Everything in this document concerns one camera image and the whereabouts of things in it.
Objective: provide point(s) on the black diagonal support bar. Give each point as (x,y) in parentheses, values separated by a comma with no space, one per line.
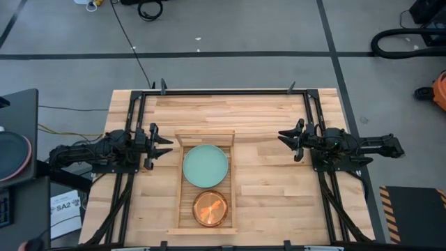
(62,176)

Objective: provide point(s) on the white paper SA2 sign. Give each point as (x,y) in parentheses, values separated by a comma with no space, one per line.
(66,216)

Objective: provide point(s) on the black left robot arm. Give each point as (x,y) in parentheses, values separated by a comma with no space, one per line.
(80,151)

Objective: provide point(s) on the orange translucent small plate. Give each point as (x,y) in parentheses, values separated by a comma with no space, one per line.
(210,208)

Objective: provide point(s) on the black equipment box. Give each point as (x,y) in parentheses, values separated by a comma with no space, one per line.
(426,10)

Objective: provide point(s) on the sage green large plate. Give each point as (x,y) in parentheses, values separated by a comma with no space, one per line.
(205,166)

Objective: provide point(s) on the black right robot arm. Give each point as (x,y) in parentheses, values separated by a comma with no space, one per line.
(380,144)

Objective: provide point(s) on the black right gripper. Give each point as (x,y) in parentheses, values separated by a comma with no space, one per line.
(313,141)

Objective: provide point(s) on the black computer mouse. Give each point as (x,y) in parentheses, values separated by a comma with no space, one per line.
(35,244)

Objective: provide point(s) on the dark grey desk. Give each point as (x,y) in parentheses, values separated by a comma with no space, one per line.
(28,212)

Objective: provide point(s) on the orange vacuum cleaner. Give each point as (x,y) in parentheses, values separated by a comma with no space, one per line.
(439,90)

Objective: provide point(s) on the black side table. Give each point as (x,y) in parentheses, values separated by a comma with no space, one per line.
(21,111)

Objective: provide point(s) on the person's hand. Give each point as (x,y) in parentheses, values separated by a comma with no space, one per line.
(22,247)

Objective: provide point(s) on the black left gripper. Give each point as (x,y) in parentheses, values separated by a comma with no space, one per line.
(143,144)

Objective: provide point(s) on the black metal table frame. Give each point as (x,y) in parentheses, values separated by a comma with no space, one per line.
(226,92)

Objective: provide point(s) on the wooden slatted plate shelf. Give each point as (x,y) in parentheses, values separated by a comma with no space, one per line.
(205,139)

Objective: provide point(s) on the black keypad device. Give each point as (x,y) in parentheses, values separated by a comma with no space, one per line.
(5,209)

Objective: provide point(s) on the black hazard striped mat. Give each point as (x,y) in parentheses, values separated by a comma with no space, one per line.
(414,209)

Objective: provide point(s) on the dark plate with pink rim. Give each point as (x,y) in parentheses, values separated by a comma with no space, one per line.
(12,155)

